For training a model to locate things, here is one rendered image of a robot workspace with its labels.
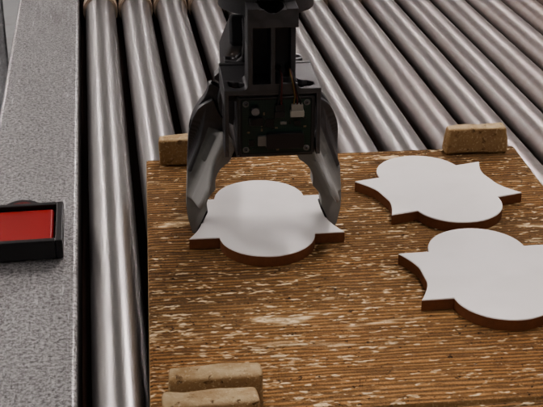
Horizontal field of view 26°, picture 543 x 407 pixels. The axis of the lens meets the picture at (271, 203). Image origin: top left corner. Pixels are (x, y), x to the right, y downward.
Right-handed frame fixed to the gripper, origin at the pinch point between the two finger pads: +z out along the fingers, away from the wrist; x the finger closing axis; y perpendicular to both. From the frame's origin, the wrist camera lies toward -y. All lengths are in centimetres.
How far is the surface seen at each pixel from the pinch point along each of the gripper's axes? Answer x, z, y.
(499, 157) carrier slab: 23.4, 0.7, -11.8
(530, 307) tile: 17.3, -0.4, 17.0
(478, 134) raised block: 21.6, -1.3, -13.0
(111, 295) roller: -12.4, 2.3, 7.6
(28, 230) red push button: -19.3, 1.4, -2.5
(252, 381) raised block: -3.2, -1.7, 26.0
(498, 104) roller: 29.6, 3.5, -33.0
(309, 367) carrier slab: 0.9, 0.6, 21.4
